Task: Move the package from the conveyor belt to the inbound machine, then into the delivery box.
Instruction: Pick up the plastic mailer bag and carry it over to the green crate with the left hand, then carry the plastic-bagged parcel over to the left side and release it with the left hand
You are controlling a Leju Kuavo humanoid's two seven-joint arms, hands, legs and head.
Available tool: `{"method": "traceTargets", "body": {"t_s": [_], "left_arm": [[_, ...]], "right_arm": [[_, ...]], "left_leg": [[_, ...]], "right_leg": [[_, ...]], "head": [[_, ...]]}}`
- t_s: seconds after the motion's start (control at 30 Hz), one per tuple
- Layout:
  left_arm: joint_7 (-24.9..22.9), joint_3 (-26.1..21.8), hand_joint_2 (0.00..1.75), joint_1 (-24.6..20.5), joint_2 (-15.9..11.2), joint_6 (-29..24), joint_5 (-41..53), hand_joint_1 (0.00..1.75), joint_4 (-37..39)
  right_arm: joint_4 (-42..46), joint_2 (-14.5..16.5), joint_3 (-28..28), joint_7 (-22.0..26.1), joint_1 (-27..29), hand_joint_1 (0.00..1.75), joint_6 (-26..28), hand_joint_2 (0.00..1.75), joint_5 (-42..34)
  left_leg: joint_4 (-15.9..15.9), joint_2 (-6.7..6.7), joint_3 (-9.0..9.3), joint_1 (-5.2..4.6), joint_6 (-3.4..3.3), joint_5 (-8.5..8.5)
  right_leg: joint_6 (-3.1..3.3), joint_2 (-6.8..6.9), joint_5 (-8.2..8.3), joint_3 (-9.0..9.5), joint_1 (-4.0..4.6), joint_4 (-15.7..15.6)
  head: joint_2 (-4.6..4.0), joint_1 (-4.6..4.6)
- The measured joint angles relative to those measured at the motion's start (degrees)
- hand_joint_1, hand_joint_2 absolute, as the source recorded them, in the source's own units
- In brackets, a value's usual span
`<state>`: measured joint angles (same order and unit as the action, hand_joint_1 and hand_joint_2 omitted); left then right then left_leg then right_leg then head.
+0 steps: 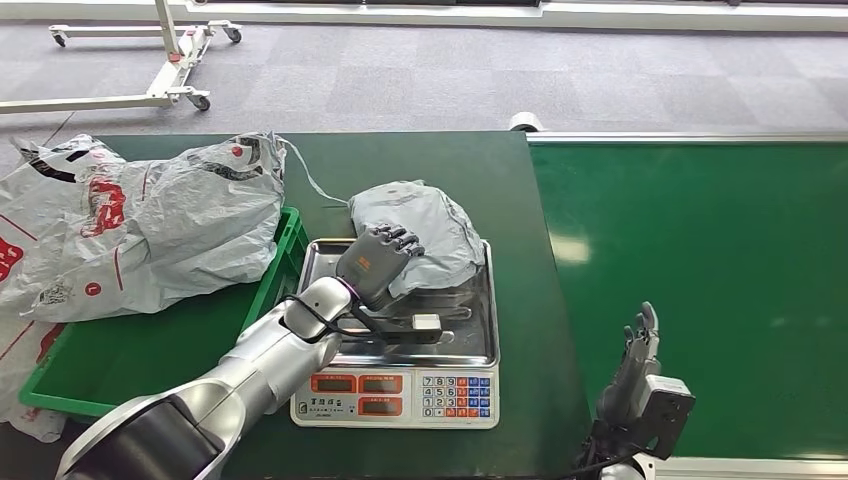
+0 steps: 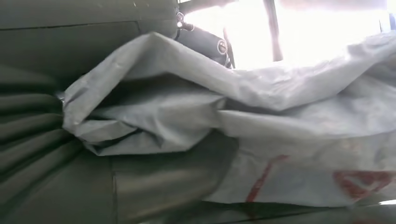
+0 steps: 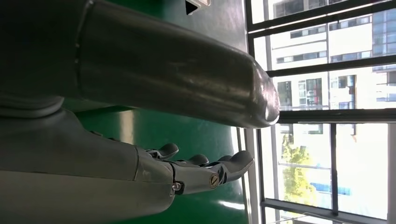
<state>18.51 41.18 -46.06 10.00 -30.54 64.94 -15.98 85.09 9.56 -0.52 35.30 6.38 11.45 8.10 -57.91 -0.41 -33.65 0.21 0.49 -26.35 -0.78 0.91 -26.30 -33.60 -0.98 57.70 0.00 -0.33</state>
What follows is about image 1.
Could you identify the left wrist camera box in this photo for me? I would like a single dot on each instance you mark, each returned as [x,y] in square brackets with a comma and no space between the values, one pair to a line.
[411,328]

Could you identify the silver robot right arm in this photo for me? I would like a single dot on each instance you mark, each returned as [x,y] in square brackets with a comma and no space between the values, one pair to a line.
[623,472]

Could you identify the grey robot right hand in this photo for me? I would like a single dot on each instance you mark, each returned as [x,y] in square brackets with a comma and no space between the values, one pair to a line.
[632,378]

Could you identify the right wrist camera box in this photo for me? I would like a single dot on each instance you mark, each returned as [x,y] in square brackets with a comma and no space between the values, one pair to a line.
[659,411]

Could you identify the white plastic strip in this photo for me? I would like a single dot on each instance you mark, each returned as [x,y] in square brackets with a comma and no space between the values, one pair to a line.
[308,175]

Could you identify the aluminium conveyor side rail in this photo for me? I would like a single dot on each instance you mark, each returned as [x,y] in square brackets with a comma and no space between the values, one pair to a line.
[762,469]
[696,138]

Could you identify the electronic scale with steel tray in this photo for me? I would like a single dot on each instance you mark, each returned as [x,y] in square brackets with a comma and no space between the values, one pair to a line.
[430,397]

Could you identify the white red-printed courier bag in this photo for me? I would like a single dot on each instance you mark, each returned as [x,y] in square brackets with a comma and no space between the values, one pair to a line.
[20,384]

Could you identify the green plastic crate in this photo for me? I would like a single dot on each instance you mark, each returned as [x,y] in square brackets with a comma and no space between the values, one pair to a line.
[132,351]

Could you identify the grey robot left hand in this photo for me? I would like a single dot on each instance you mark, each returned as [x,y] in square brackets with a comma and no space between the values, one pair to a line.
[371,265]

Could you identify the small grey courier package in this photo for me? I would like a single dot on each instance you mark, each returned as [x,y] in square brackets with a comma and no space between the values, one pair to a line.
[437,225]

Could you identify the white wheeled stand frame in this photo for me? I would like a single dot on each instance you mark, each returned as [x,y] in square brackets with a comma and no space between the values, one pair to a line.
[173,66]

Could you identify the large grey courier bag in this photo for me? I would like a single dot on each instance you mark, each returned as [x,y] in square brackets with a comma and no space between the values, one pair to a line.
[179,225]

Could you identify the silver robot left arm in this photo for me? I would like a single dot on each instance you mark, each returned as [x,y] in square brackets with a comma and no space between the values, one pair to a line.
[265,371]

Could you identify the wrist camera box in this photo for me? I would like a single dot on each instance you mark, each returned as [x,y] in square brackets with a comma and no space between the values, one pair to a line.
[659,411]
[411,328]

